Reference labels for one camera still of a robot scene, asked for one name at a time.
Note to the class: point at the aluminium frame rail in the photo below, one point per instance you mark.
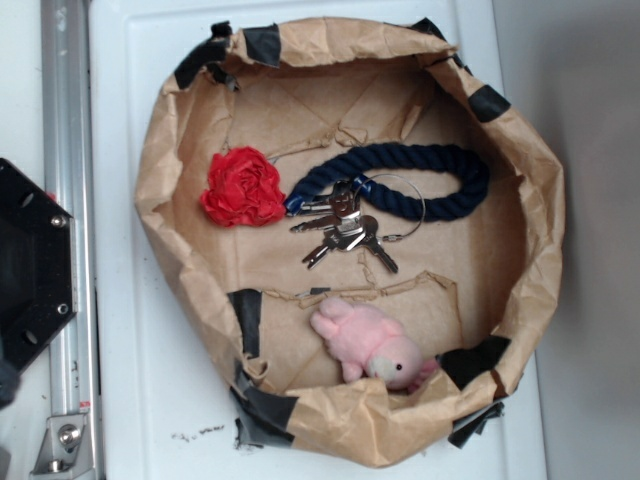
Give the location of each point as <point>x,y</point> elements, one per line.
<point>74,352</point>

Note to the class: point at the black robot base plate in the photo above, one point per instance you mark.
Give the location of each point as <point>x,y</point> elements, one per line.
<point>37,295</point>

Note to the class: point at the metal corner bracket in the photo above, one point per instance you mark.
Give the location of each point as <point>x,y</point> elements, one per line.
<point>66,451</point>

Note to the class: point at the pink plush toy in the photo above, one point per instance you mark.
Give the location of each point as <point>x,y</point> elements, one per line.
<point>368,342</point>

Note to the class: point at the brown paper bag bin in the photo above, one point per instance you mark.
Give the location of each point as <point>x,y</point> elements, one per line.
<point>480,249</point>

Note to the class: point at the white tray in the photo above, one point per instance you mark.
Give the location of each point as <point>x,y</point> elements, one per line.
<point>166,412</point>

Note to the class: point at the red crumpled paper flower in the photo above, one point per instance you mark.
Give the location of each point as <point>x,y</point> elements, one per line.
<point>243,190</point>

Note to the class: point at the silver key bunch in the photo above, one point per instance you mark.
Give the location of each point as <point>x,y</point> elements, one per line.
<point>345,228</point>

